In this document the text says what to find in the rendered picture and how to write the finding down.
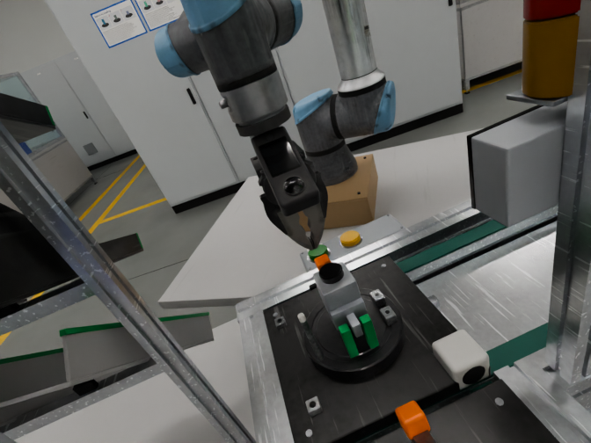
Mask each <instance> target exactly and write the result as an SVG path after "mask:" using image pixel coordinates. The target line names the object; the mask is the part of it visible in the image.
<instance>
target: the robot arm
mask: <svg viewBox="0 0 591 443"><path fill-rule="evenodd" d="M180 2H181V4H182V6H183V9H184V10H183V11H182V13H181V15H180V16H179V18H178V19H177V20H176V21H175V22H173V23H168V24H166V26H165V27H163V28H161V29H160V30H159V31H158V32H157V34H156V36H155V40H154V46H155V51H156V54H157V58H158V60H159V61H160V63H161V64H162V65H163V66H164V68H165V69H166V70H167V71H168V72H169V73H170V74H172V75H173V76H176V77H188V76H193V75H195V76H198V75H200V74H201V72H204V71H207V70H210V73H211V75H212V77H213V78H214V81H215V84H216V87H217V89H218V90H219V91H220V94H221V96H222V97H223V98H225V99H223V100H221V101H219V106H220V107H221V108H222V109H224V108H226V107H228V112H229V115H230V117H231V120H232V122H234V123H237V124H236V128H237V131H238V133H239V135H240V136H242V137H248V136H254V137H253V138H252V139H251V142H252V146H253V148H254V151H255V153H256V156H255V157H252V158H250V159H251V161H252V165H253V167H254V170H255V171H256V173H257V175H258V178H259V181H258V183H259V186H262V188H263V191H264V193H263V194H261V195H260V196H259V198H260V200H261V201H262V202H263V207H264V209H265V211H266V215H267V217H268V219H269V220H270V222H271V223H272V224H273V225H274V226H276V227H277V228H278V229H279V230H280V231H282V232H283V233H284V234H285V235H287V236H288V237H290V238H291V239H292V240H293V241H295V242H296V243H298V244H299V245H301V246H302V247H304V248H306V249H309V250H311V251H312V250H314V249H316V248H317V247H318V245H319V243H320V240H321V238H322V235H323V231H324V227H325V218H326V212H327V204H328V192H327V189H326V186H330V185H336V184H339V183H341V182H343V181H346V180H347V179H349V178H351V177H352V176H353V175H354V174H355V173H356V172H357V170H358V165H357V162H356V159H355V157H354V155H353V154H352V152H351V151H350V149H349V148H348V146H347V145H346V142H345V139H346V138H352V137H357V136H363V135H368V134H378V133H381V132H386V131H389V130H390V129H391V128H392V126H393V124H394V120H395V113H396V90H395V84H394V82H393V81H390V80H389V81H387V82H386V78H385V74H384V72H382V71H381V70H380V69H378V68H377V66H376V59H375V54H374V49H373V45H372V39H371V35H370V30H369V25H368V17H367V12H366V7H365V3H364V0H322V3H323V6H324V10H325V16H326V20H327V24H328V27H329V31H330V35H331V38H332V45H333V49H334V53H335V56H336V60H337V63H338V67H339V73H340V77H341V81H340V83H339V86H338V88H337V89H338V93H337V94H333V91H332V89H330V88H328V89H323V90H321V91H317V92H315V93H312V94H310V95H309V96H308V97H306V98H303V99H302V100H300V101H299V102H298V103H296V104H295V106H294V108H293V115H294V118H295V124H296V126H297V129H298V132H299V135H300V138H301V141H302V144H303V148H304V150H303V149H301V148H300V147H299V146H298V145H297V144H296V143H295V142H294V141H292V140H291V138H290V136H289V134H288V132H287V130H286V128H285V127H284V126H282V127H279V126H280V125H281V124H283V123H285V122H286V121H287V120H289V118H290V117H291V113H290V110H289V108H288V105H287V102H288V98H287V95H286V92H285V90H284V87H283V84H282V81H281V77H280V74H279V71H278V69H277V67H276V64H275V61H274V57H273V54H272V50H273V49H275V48H277V47H279V46H283V45H285V44H287V43H289V42H290V41H291V39H292V38H293V37H294V36H295V35H296V34H297V33H298V31H299V29H300V27H301V24H302V22H303V7H302V3H301V1H300V0H180ZM304 151H305V153H304ZM305 154H306V156H307V158H306V157H305ZM300 211H303V213H304V214H305V216H307V217H308V223H307V225H308V227H309V228H310V237H307V236H306V232H305V230H304V228H303V226H301V225H300V224H299V220H300V216H299V214H298V212H300Z"/></svg>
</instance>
